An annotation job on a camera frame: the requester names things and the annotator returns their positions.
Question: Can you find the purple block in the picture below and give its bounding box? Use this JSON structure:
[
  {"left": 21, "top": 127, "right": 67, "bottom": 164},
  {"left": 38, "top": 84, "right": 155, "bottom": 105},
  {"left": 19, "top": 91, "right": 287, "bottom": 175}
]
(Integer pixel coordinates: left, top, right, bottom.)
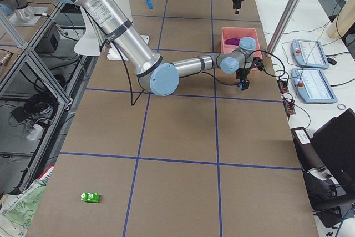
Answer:
[{"left": 224, "top": 37, "right": 240, "bottom": 46}]

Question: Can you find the pink plastic box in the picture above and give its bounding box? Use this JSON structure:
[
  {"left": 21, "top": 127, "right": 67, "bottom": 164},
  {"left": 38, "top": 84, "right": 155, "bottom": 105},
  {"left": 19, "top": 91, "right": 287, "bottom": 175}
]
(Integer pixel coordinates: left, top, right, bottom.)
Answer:
[{"left": 220, "top": 27, "right": 262, "bottom": 59}]

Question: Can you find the near teach pendant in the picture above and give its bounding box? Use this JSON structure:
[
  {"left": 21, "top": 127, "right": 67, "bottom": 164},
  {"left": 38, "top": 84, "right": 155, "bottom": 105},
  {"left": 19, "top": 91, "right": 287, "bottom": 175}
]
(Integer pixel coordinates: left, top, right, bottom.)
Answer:
[{"left": 291, "top": 68, "right": 338, "bottom": 104}]

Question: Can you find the teach pendant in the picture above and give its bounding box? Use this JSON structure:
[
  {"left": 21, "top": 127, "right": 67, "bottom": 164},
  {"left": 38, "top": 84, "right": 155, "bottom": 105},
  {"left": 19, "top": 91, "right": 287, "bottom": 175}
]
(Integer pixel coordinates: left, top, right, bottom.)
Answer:
[
  {"left": 291, "top": 39, "right": 329, "bottom": 69},
  {"left": 291, "top": 68, "right": 338, "bottom": 104}
]

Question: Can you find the far teach pendant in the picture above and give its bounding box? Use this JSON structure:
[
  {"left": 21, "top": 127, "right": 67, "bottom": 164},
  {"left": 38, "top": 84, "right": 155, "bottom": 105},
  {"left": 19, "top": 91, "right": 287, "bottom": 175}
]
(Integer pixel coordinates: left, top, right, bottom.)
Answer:
[{"left": 291, "top": 39, "right": 329, "bottom": 69}]

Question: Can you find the brown paper table mat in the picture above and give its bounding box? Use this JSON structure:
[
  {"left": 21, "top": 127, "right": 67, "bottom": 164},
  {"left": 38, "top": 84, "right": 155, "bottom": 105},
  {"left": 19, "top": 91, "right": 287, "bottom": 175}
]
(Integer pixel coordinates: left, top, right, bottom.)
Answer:
[{"left": 26, "top": 0, "right": 320, "bottom": 237}]

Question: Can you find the long blue block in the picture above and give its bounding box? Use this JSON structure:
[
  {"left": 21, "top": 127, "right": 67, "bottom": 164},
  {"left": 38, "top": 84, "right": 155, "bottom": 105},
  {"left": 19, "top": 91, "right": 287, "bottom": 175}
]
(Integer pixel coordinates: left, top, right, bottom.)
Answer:
[{"left": 145, "top": 0, "right": 154, "bottom": 9}]

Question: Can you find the green block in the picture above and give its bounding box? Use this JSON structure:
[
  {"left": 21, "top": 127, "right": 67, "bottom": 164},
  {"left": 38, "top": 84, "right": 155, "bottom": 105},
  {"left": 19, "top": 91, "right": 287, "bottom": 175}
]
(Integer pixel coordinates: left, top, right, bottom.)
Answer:
[{"left": 80, "top": 192, "right": 100, "bottom": 203}]

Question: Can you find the patterned cloth bag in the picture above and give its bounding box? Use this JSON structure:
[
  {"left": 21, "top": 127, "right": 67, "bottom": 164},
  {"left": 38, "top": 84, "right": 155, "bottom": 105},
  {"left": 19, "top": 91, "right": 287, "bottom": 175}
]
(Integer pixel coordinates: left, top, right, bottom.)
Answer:
[{"left": 1, "top": 179, "right": 48, "bottom": 236}]

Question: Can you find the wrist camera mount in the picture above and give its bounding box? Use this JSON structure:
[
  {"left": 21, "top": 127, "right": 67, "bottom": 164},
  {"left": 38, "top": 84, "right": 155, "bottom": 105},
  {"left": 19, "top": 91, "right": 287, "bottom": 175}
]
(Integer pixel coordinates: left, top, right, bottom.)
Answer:
[{"left": 252, "top": 57, "right": 265, "bottom": 71}]

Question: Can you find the aluminium frame post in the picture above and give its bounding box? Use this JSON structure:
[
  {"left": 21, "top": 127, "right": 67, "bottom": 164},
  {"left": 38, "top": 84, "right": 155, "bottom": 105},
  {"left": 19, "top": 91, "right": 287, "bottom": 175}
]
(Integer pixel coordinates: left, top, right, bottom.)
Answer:
[{"left": 266, "top": 0, "right": 300, "bottom": 53}]

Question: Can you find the white camera mast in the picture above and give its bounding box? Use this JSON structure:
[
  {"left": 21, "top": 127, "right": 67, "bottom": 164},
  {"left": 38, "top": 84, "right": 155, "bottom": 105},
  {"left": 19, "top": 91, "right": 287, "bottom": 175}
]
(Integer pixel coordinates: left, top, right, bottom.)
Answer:
[{"left": 72, "top": 0, "right": 159, "bottom": 68}]

